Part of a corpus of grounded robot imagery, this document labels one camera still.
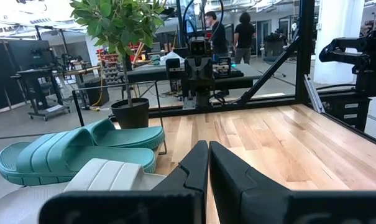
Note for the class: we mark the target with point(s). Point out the backlit black keyboard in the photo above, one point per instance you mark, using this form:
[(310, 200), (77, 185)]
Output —
[(237, 74)]

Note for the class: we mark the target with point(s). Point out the white foam slide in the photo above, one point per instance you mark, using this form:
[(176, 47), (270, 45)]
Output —
[(107, 174)]

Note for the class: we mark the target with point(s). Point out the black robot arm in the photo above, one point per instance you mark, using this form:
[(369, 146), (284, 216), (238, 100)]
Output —
[(368, 46)]

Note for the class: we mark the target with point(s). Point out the person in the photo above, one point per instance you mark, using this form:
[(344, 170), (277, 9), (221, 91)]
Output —
[(220, 37), (244, 34)]

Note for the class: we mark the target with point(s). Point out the black drawer cabinet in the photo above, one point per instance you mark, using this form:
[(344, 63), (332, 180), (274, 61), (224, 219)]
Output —
[(337, 112)]

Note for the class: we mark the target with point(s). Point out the silver metal rail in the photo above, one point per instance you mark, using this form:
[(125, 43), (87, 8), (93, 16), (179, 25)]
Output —
[(313, 93)]

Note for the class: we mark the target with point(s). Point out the crumpled white cloth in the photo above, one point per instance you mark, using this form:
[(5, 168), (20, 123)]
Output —
[(170, 59)]

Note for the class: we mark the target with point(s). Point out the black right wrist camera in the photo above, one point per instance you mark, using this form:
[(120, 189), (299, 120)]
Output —
[(199, 46)]

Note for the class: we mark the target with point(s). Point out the red bin storage rack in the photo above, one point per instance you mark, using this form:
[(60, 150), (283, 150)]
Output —
[(108, 57)]

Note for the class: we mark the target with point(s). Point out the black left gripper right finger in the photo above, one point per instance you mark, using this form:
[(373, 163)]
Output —
[(228, 180)]

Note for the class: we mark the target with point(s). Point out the black office chair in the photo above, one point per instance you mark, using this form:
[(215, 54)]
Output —
[(273, 46)]

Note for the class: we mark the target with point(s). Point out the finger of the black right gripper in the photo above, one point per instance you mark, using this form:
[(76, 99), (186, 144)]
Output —
[(174, 68), (225, 67)]

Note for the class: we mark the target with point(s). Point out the black floor box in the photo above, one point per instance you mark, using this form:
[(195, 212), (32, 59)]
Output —
[(96, 93)]

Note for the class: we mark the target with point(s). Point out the dark grey desk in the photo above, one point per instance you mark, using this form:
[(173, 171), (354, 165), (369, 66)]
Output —
[(150, 74)]

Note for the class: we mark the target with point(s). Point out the teal foam slide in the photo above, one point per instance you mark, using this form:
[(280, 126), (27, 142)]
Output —
[(128, 138), (51, 155)]

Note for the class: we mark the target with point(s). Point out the green plant in black pot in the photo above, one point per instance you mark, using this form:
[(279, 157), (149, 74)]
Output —
[(130, 113)]

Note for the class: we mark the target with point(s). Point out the black rolling monitor stand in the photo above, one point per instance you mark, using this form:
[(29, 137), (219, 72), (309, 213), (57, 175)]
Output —
[(38, 81)]

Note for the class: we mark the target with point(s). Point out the black folding partition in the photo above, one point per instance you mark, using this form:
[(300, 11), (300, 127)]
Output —
[(1, 77)]

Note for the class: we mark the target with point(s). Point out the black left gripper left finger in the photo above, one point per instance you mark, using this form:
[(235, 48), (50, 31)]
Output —
[(195, 168)]

